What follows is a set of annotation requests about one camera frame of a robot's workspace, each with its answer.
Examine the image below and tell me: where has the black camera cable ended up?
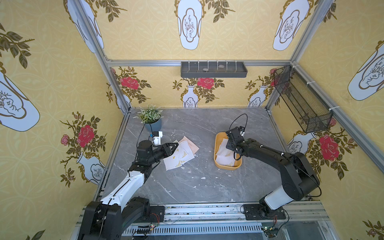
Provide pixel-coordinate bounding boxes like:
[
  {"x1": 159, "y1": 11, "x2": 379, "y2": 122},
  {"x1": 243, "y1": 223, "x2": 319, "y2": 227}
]
[
  {"x1": 228, "y1": 113, "x2": 249, "y2": 131},
  {"x1": 136, "y1": 122, "x2": 154, "y2": 148}
]

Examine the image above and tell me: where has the black left camera cable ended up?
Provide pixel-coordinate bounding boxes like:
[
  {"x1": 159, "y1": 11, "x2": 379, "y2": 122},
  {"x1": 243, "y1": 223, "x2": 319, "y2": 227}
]
[{"x1": 136, "y1": 122, "x2": 154, "y2": 148}]

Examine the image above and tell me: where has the white stationery sheet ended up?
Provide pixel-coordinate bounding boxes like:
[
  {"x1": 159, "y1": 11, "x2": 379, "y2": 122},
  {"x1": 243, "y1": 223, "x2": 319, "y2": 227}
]
[
  {"x1": 179, "y1": 142, "x2": 195, "y2": 165},
  {"x1": 164, "y1": 149, "x2": 182, "y2": 171},
  {"x1": 173, "y1": 141, "x2": 189, "y2": 166}
]

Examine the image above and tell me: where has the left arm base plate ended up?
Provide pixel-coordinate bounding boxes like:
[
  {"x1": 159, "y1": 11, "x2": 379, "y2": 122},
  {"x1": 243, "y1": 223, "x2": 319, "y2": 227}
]
[{"x1": 135, "y1": 206, "x2": 165, "y2": 223}]

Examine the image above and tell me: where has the pink stationery sheet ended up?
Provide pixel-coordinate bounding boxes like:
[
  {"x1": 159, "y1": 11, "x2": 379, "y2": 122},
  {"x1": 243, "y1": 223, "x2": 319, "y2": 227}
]
[{"x1": 180, "y1": 136, "x2": 199, "y2": 155}]

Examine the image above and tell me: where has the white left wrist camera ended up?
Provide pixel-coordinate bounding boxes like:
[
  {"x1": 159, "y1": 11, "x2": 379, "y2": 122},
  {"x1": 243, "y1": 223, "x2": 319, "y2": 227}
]
[{"x1": 152, "y1": 131, "x2": 163, "y2": 146}]

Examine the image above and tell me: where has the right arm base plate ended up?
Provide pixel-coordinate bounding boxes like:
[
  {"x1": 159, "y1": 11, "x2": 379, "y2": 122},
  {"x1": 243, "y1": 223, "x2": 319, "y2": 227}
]
[{"x1": 242, "y1": 204, "x2": 287, "y2": 221}]

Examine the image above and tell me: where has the grey wall shelf tray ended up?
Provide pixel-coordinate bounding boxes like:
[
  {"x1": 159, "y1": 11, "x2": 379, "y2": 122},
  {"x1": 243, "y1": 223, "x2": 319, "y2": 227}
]
[{"x1": 181, "y1": 61, "x2": 248, "y2": 78}]

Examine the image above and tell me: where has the black right camera cable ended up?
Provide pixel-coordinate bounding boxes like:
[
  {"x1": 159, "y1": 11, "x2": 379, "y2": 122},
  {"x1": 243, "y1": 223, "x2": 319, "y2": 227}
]
[{"x1": 228, "y1": 113, "x2": 249, "y2": 131}]

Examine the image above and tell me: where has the black wire mesh basket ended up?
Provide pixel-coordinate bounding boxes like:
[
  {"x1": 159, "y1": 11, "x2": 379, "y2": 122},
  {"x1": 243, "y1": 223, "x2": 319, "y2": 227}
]
[{"x1": 272, "y1": 66, "x2": 333, "y2": 133}]

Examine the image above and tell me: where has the yellow plastic storage box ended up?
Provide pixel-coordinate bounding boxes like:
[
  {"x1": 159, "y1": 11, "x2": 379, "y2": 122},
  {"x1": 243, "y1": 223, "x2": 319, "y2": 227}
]
[{"x1": 214, "y1": 132, "x2": 242, "y2": 171}]

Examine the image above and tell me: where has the green artificial plant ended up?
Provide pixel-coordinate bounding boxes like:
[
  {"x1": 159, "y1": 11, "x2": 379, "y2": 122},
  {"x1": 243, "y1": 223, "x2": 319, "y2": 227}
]
[{"x1": 136, "y1": 106, "x2": 163, "y2": 124}]

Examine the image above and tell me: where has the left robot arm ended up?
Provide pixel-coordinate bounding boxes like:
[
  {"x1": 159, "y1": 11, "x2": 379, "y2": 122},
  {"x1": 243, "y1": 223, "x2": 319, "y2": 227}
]
[{"x1": 77, "y1": 140, "x2": 179, "y2": 240}]

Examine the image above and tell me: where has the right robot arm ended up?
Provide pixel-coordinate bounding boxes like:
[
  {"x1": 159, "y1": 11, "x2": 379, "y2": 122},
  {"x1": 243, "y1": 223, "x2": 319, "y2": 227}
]
[{"x1": 226, "y1": 127, "x2": 320, "y2": 213}]

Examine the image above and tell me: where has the stationery paper stack in box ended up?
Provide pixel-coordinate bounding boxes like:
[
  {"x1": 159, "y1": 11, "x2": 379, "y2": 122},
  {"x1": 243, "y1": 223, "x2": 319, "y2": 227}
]
[{"x1": 216, "y1": 139, "x2": 235, "y2": 167}]

